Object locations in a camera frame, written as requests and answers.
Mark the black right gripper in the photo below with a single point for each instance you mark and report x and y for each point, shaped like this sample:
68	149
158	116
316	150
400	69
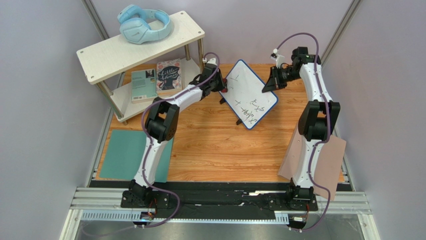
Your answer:
276	79

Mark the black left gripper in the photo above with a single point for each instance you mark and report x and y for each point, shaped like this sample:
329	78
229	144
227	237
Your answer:
220	76

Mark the blue framed whiteboard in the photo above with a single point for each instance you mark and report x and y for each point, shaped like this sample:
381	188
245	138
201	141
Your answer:
245	97

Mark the red heart eraser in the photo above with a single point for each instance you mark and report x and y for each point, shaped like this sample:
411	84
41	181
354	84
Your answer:
225	85

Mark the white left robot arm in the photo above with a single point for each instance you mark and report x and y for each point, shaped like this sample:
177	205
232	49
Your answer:
161	125

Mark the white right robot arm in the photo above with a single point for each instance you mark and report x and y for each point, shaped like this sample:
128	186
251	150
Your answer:
317	120

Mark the dark floral Little Women book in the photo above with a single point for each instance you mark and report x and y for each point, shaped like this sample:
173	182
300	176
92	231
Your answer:
169	77

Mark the teal paperback book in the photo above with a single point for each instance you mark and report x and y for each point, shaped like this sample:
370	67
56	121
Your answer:
143	86

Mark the white two-tier shelf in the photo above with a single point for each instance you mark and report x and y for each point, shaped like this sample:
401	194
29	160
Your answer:
116	55

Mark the blue headphones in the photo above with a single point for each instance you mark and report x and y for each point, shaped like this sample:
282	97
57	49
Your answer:
135	28

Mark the pink mat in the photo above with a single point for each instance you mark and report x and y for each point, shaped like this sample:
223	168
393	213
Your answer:
328	167

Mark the teal green mat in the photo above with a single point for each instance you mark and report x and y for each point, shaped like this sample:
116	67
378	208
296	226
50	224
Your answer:
124	154

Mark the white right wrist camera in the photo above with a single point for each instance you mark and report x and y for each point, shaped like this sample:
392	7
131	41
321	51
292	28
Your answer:
278	58

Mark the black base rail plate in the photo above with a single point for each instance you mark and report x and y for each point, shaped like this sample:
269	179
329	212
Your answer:
221	200

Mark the grey slotted cable duct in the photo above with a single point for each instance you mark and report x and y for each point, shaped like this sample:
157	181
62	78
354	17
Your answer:
138	216

